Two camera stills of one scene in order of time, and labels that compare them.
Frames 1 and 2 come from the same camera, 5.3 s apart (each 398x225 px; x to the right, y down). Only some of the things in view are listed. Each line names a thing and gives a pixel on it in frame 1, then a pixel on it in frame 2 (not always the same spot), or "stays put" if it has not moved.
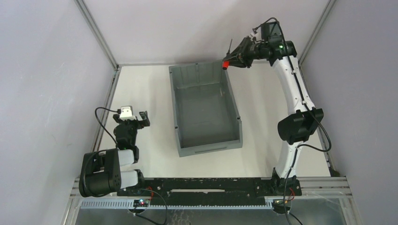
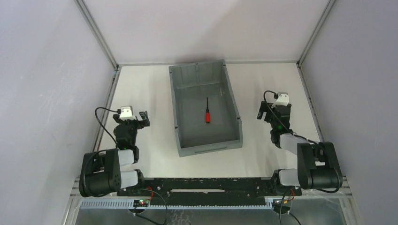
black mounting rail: [208, 191] stays put
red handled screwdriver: [225, 64] to [208, 116]
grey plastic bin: [205, 115] stays put
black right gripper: [244, 53] to [269, 110]
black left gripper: [132, 123] stays put
